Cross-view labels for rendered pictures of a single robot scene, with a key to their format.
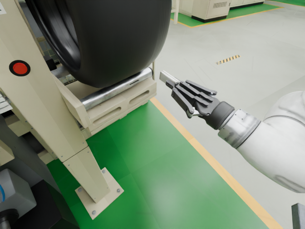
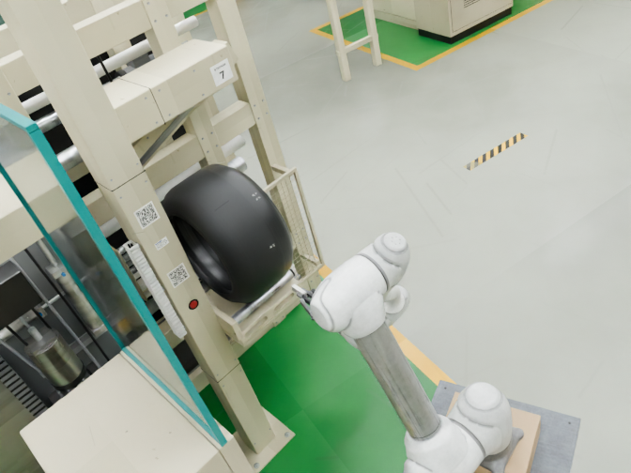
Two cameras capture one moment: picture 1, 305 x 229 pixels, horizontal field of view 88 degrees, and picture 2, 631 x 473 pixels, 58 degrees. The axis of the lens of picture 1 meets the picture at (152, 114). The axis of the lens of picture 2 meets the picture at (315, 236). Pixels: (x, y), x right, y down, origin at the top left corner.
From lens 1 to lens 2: 1.79 m
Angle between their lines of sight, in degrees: 10
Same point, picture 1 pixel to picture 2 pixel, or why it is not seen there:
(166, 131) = not seen: hidden behind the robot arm
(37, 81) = (202, 309)
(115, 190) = (283, 434)
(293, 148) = not seen: hidden behind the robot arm
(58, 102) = (214, 322)
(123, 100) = (268, 310)
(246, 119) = not seen: hidden behind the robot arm
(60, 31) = (196, 249)
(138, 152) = (312, 377)
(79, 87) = (220, 300)
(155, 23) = (279, 257)
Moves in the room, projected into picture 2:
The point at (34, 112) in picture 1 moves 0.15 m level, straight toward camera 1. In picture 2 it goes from (199, 333) to (222, 349)
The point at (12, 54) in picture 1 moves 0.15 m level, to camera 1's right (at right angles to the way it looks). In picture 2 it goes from (190, 297) to (227, 291)
